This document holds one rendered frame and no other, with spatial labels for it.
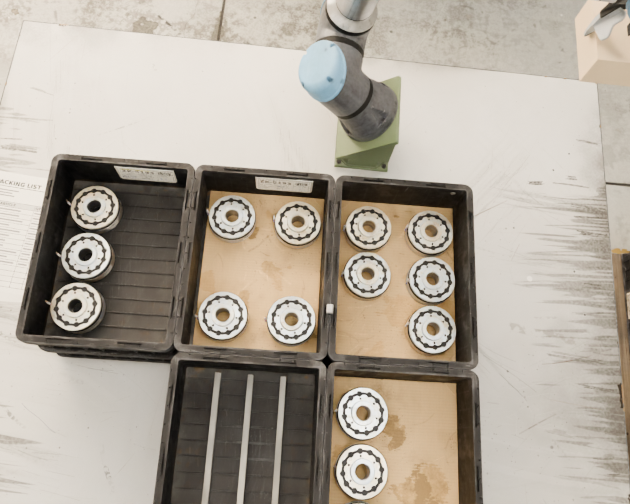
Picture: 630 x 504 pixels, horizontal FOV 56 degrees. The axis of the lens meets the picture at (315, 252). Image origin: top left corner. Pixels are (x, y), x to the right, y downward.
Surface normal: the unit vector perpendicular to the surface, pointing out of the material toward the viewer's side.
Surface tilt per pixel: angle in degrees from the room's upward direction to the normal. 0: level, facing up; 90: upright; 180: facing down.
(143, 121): 0
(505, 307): 0
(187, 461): 0
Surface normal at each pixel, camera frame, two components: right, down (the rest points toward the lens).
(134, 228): 0.07, -0.31
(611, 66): -0.07, 0.95
